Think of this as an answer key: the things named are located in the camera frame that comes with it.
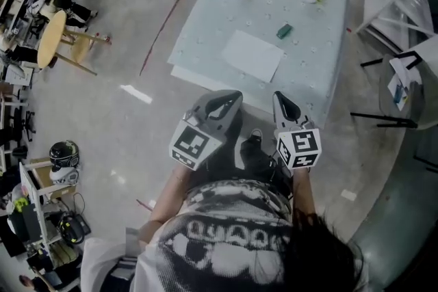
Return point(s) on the round wooden table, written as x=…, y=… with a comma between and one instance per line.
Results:
x=51, y=37

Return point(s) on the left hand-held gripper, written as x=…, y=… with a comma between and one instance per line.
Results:
x=212, y=130

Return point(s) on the grey chair with black legs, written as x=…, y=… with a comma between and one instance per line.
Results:
x=421, y=102

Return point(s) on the person's black shoe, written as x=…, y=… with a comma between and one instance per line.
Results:
x=256, y=136

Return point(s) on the green stapler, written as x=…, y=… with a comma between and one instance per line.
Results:
x=284, y=31

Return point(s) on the white storage shelf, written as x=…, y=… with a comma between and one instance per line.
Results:
x=32, y=188

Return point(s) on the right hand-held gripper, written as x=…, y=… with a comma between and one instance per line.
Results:
x=301, y=147

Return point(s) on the person's black trousers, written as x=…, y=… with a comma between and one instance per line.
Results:
x=253, y=160

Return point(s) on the person's black white patterned shirt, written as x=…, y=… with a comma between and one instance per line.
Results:
x=222, y=249

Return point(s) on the yellow black headset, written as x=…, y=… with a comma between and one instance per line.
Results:
x=70, y=229

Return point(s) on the white fabric bag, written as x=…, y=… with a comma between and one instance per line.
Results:
x=99, y=260

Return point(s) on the white helmet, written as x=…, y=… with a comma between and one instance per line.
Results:
x=63, y=176

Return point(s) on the pile of white papers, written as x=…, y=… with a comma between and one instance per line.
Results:
x=403, y=78

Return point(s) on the black patterned helmet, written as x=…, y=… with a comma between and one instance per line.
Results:
x=63, y=154

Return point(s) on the person's right forearm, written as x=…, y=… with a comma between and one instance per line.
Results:
x=302, y=188

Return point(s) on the round wooden stool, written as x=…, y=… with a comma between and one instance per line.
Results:
x=81, y=48

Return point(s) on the white sheet of paper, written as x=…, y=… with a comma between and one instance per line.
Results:
x=251, y=56

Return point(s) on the white paper scrap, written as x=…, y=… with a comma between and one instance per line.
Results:
x=136, y=94

